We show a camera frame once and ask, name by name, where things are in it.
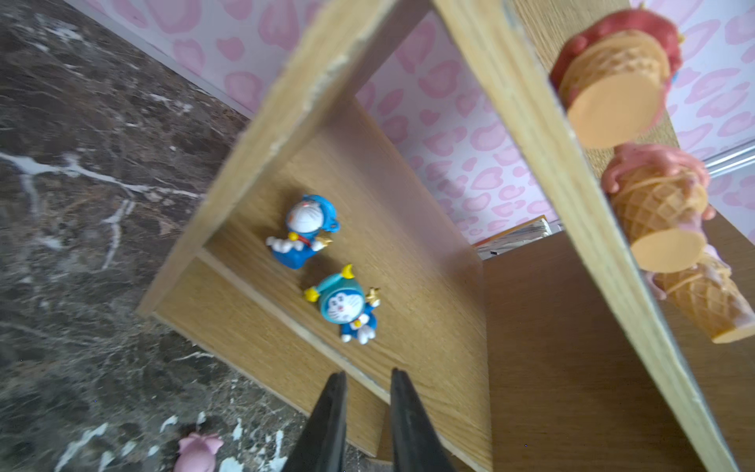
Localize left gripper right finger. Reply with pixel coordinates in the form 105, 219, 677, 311
389, 369, 456, 472

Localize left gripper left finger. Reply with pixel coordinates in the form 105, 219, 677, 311
281, 372, 348, 472

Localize blue pink pig figure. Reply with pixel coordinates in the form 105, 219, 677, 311
173, 433, 224, 472

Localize small teal figure toy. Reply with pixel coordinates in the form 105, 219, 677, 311
304, 265, 381, 345

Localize wooden three-tier shelf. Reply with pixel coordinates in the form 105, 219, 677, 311
138, 1, 754, 471

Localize small blue figure toy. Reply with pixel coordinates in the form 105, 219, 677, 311
265, 195, 340, 269

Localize pink ice cream cone toy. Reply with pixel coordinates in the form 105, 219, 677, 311
601, 143, 715, 273

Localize sprinkled ice cream cone toy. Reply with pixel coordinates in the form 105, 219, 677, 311
550, 8, 683, 149

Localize papers and folders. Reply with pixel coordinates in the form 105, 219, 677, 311
473, 216, 562, 261

